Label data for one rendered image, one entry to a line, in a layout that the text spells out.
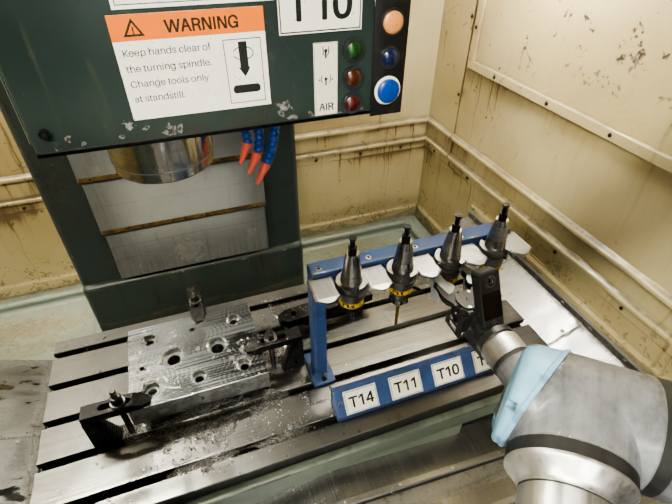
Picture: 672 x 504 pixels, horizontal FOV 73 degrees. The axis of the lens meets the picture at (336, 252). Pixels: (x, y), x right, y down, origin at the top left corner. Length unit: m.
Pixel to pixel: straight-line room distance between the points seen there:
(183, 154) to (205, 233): 0.72
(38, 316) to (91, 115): 1.51
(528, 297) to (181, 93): 1.23
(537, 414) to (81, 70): 0.56
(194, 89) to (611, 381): 0.53
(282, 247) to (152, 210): 0.44
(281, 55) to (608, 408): 0.49
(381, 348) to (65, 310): 1.25
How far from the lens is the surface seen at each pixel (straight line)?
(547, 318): 1.49
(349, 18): 0.58
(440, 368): 1.12
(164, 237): 1.42
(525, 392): 0.50
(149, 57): 0.55
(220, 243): 1.45
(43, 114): 0.58
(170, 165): 0.73
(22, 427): 1.60
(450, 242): 0.93
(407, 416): 1.09
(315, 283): 0.89
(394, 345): 1.20
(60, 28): 0.55
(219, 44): 0.55
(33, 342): 1.92
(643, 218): 1.28
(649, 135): 1.23
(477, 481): 1.25
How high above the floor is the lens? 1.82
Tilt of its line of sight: 39 degrees down
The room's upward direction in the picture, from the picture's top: straight up
